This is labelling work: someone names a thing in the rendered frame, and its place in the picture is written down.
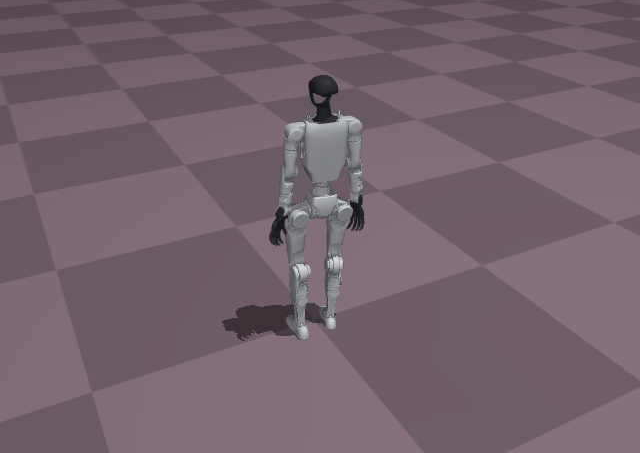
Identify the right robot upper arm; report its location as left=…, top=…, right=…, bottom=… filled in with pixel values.
left=344, top=116, right=363, bottom=169

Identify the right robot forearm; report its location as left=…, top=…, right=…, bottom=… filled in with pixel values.
left=348, top=158, right=363, bottom=203

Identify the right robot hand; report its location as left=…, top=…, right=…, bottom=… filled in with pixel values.
left=347, top=194, right=364, bottom=231

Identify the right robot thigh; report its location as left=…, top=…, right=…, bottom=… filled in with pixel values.
left=324, top=197, right=353, bottom=274

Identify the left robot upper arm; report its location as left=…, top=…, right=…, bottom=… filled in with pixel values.
left=283, top=122, right=305, bottom=179

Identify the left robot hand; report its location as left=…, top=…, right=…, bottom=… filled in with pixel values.
left=269, top=207, right=288, bottom=246

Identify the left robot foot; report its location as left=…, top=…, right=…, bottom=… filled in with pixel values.
left=286, top=315, right=309, bottom=340

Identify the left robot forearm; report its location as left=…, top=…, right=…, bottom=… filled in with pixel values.
left=277, top=164, right=294, bottom=216

